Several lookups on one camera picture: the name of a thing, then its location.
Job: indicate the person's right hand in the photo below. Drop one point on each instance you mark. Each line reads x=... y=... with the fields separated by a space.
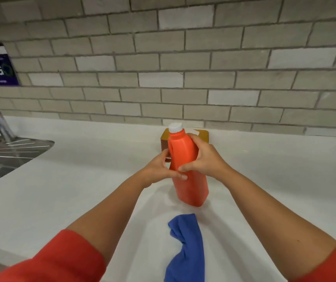
x=207 y=160

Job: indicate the person's left hand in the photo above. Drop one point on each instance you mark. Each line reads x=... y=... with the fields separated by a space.
x=156 y=171

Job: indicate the brown tissue box yellow lid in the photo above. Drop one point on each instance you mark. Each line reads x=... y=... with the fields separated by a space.
x=203 y=135

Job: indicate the large red plastic bottle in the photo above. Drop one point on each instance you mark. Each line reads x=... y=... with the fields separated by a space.
x=188 y=185

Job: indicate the blue cloth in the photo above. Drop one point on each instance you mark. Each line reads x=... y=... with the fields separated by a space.
x=188 y=249

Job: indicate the person's left forearm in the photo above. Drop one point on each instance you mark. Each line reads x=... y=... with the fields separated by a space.
x=106 y=214

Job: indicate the person's right forearm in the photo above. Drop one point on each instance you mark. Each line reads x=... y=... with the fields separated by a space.
x=279 y=226

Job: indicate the white countertop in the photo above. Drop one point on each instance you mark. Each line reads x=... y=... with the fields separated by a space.
x=53 y=185

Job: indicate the red sleeve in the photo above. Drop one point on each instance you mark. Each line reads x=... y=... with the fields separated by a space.
x=329 y=267
x=56 y=258

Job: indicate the grey metal object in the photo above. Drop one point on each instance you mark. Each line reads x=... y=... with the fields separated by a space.
x=9 y=158

